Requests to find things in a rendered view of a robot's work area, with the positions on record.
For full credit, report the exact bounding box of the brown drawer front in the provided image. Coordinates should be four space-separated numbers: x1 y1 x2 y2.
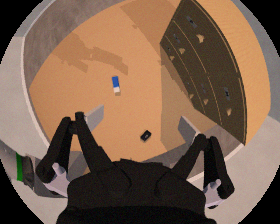
166 21 206 74
161 36 189 75
174 0 238 73
181 76 205 114
192 76 222 125
209 76 245 142

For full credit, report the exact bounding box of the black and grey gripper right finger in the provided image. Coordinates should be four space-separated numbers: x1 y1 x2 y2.
154 116 235 209

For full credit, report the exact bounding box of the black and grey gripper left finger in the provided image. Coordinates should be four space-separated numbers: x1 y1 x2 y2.
35 104 129 198

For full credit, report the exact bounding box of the small tan wooden chest of drawers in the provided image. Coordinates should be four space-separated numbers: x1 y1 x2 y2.
160 0 271 146

